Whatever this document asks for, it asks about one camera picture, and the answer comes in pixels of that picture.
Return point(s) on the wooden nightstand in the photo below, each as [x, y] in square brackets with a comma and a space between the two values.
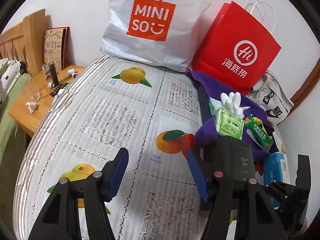
[30, 122]

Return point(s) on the green snack packet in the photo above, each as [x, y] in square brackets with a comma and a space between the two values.
[257, 132]

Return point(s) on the green bed sheet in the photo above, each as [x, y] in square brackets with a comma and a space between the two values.
[13, 146]

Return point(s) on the grey Nike waist bag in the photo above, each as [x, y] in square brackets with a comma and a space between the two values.
[268, 94]

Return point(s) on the green wet wipes pack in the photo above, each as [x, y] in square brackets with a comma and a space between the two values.
[228, 124]

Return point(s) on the blue tissue pack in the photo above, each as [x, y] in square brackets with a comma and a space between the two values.
[276, 168]

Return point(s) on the black cylindrical bottle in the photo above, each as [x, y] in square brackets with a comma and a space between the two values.
[53, 73]

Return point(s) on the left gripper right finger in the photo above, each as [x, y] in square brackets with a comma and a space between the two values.
[198, 168]

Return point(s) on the wooden headboard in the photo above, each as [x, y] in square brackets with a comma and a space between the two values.
[24, 42]

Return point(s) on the red Haidilao paper bag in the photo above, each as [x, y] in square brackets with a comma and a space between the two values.
[236, 50]

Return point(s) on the purple towel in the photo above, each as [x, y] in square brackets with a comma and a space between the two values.
[210, 101]

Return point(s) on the brown patterned book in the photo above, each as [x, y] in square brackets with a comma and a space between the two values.
[54, 48]

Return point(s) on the clear drinking glass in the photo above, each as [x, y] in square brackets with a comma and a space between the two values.
[31, 91]

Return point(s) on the wooden door frame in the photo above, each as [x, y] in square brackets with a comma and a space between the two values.
[307, 86]

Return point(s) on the small clear jar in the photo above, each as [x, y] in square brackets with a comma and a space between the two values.
[46, 72]

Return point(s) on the white Miniso plastic bag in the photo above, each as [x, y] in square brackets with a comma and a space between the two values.
[155, 32]

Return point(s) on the fruit print tablecloth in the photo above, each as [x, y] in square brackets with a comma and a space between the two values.
[97, 115]

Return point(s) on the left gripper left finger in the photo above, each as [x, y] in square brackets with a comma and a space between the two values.
[113, 174]

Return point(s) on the white plush toy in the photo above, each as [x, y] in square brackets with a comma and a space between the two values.
[10, 72]

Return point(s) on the dark green gold box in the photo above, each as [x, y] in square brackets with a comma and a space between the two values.
[234, 158]

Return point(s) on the crumpled white tissue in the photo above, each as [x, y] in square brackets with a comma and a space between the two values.
[31, 106]

